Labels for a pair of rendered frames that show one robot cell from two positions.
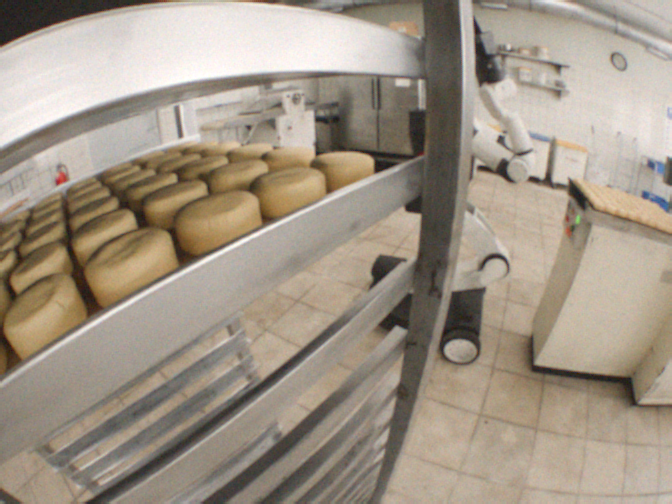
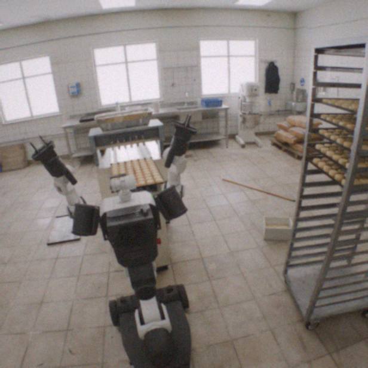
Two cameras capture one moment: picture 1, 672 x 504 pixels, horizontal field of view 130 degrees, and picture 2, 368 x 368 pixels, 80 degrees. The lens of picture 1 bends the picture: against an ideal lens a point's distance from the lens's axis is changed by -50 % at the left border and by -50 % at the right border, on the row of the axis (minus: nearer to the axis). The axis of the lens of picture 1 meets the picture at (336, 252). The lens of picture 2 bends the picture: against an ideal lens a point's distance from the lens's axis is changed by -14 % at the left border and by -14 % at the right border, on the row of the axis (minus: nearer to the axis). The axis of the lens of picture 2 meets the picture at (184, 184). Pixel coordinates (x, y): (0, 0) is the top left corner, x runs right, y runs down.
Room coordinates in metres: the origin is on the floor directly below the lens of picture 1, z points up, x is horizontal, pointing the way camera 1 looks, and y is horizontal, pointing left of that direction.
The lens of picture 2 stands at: (1.72, 0.44, 1.68)
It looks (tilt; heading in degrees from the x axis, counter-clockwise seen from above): 26 degrees down; 229
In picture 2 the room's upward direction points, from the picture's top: 4 degrees counter-clockwise
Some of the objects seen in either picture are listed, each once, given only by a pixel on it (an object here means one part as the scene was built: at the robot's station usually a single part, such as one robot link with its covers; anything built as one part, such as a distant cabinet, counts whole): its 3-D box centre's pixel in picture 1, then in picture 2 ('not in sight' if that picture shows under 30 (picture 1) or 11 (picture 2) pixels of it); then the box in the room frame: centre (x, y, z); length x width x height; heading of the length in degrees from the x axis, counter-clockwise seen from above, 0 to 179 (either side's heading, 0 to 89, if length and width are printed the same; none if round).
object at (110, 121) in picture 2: not in sight; (124, 119); (0.51, -1.77, 1.25); 0.56 x 0.29 x 0.14; 153
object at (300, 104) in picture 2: not in sight; (297, 100); (-4.11, -1.97, 0.93); 0.99 x 0.38 x 1.09; 57
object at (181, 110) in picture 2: not in sight; (147, 124); (-1.22, -3.95, 0.61); 3.40 x 0.70 x 1.22; 147
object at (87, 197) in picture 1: (90, 204); not in sight; (0.23, 0.24, 1.14); 0.05 x 0.05 x 0.02
